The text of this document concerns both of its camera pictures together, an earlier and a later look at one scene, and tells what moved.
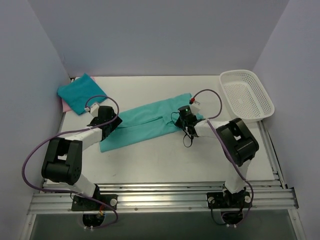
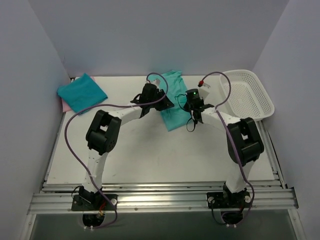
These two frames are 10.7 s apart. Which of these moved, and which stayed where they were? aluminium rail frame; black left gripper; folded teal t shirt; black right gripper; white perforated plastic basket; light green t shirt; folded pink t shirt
Moved: black right gripper; black left gripper; light green t shirt
Stayed: aluminium rail frame; folded teal t shirt; white perforated plastic basket; folded pink t shirt
